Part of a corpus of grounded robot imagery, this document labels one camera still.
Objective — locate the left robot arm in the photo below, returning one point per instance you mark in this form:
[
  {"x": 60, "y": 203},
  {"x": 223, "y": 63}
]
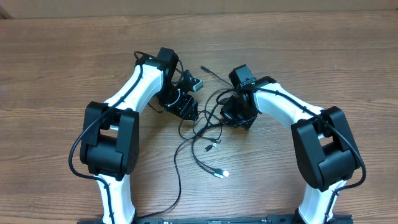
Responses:
[{"x": 109, "y": 142}]

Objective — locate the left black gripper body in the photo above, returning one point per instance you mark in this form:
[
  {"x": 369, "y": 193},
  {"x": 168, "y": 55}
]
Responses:
[{"x": 181, "y": 106}]

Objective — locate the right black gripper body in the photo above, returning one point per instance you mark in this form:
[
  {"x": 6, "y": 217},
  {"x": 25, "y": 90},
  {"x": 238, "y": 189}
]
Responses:
[{"x": 234, "y": 114}]

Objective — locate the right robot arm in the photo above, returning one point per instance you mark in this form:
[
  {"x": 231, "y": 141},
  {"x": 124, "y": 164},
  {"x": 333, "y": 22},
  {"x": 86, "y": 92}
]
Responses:
[{"x": 326, "y": 153}]

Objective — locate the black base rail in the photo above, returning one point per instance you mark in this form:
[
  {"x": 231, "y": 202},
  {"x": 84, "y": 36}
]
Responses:
[{"x": 214, "y": 221}]

